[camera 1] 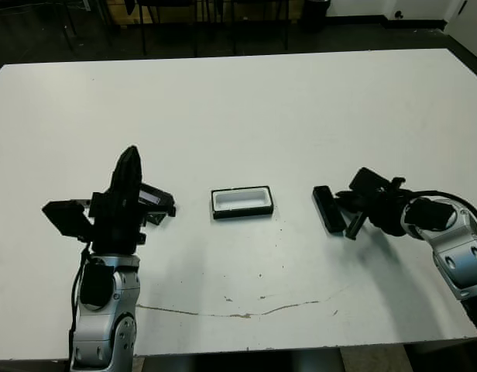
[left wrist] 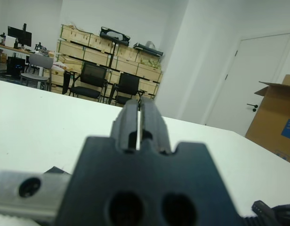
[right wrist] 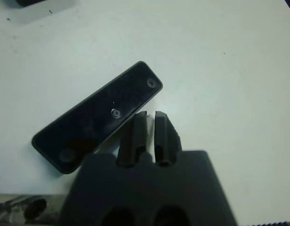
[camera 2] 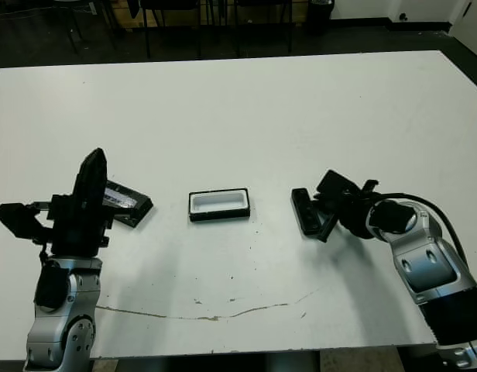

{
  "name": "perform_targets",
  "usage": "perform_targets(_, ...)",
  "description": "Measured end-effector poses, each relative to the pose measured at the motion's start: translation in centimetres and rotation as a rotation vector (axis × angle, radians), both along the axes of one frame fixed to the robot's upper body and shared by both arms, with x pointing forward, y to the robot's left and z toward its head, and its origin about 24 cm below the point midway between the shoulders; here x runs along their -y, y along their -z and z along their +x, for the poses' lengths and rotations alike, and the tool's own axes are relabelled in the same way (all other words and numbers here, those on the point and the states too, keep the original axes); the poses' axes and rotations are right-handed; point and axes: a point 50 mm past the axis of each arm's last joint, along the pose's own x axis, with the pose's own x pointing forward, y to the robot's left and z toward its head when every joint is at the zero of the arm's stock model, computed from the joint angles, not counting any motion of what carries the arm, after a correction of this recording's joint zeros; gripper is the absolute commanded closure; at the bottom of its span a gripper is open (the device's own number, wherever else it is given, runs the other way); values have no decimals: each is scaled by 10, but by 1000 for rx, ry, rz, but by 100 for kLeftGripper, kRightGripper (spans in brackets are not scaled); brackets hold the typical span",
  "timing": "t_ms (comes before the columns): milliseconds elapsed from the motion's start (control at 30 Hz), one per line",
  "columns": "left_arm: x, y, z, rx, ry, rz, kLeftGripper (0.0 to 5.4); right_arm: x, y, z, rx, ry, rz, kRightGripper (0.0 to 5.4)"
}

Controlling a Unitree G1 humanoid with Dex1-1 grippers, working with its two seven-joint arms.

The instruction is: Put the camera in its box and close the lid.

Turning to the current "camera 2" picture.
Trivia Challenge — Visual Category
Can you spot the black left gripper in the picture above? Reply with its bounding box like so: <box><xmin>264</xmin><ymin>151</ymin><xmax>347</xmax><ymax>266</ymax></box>
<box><xmin>40</xmin><ymin>148</ymin><xmax>116</xmax><ymax>257</ymax></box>

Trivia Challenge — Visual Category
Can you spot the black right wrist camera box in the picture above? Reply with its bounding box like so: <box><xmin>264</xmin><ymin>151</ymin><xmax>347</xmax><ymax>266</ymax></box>
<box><xmin>314</xmin><ymin>169</ymin><xmax>355</xmax><ymax>195</ymax></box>

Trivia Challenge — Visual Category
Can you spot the black camera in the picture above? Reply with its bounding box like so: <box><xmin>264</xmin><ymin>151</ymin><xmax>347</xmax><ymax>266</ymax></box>
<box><xmin>290</xmin><ymin>188</ymin><xmax>325</xmax><ymax>237</ymax></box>

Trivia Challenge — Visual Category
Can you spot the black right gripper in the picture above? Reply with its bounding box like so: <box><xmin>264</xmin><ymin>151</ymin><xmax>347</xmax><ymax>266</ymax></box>
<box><xmin>311</xmin><ymin>178</ymin><xmax>379</xmax><ymax>244</ymax></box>

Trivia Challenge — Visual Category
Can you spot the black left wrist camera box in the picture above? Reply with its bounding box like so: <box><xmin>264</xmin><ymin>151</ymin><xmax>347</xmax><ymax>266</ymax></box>
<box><xmin>0</xmin><ymin>202</ymin><xmax>44</xmax><ymax>240</ymax></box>

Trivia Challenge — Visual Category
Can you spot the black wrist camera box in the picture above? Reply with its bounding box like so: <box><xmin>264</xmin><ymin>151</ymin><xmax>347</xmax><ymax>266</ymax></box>
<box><xmin>314</xmin><ymin>169</ymin><xmax>355</xmax><ymax>195</ymax></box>
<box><xmin>0</xmin><ymin>202</ymin><xmax>44</xmax><ymax>240</ymax></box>

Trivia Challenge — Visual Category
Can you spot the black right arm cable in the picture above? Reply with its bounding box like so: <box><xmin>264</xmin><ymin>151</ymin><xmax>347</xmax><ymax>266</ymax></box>
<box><xmin>377</xmin><ymin>192</ymin><xmax>468</xmax><ymax>269</ymax></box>

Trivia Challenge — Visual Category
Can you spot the black waste bin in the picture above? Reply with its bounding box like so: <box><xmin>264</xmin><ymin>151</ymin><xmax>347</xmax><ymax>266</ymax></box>
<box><xmin>307</xmin><ymin>0</ymin><xmax>336</xmax><ymax>36</ymax></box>

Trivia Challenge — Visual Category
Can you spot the black box lid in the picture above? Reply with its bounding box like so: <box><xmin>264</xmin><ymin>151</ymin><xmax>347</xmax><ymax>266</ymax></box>
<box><xmin>102</xmin><ymin>178</ymin><xmax>153</xmax><ymax>229</ymax></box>

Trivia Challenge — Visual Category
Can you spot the black box base white insert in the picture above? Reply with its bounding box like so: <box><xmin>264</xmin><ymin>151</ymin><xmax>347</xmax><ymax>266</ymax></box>
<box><xmin>187</xmin><ymin>188</ymin><xmax>250</xmax><ymax>222</ymax></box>

